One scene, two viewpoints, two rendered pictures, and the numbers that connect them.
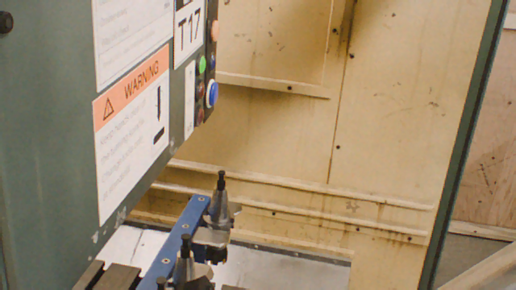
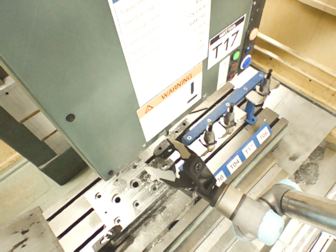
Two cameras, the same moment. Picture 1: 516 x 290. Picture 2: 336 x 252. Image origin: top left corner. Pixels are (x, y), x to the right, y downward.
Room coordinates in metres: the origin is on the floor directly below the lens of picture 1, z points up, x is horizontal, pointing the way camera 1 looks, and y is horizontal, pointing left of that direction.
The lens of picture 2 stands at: (0.23, -0.09, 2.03)
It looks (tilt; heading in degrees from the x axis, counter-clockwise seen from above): 57 degrees down; 45
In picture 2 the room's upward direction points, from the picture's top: 9 degrees counter-clockwise
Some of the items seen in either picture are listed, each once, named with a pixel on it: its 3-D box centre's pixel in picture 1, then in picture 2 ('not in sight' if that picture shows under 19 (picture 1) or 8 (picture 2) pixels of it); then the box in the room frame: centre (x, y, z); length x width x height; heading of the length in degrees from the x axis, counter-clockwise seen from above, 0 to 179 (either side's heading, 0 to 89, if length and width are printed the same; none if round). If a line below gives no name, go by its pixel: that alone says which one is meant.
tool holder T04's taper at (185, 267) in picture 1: (185, 271); (229, 115); (0.75, 0.10, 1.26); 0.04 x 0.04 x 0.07
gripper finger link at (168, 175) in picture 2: not in sight; (160, 176); (0.38, 0.12, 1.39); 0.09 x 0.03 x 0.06; 116
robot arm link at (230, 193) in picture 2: not in sight; (228, 199); (0.43, -0.06, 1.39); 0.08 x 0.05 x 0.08; 2
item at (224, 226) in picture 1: (218, 221); (263, 90); (0.97, 0.06, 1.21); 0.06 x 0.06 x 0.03
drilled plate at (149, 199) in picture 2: not in sight; (127, 192); (0.34, 0.33, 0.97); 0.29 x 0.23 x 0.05; 170
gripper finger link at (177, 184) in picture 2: not in sight; (176, 179); (0.40, 0.07, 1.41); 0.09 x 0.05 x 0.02; 116
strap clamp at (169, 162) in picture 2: not in sight; (162, 171); (0.50, 0.26, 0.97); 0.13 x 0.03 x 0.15; 170
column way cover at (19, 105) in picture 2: not in sight; (74, 99); (0.50, 0.75, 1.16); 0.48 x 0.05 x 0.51; 170
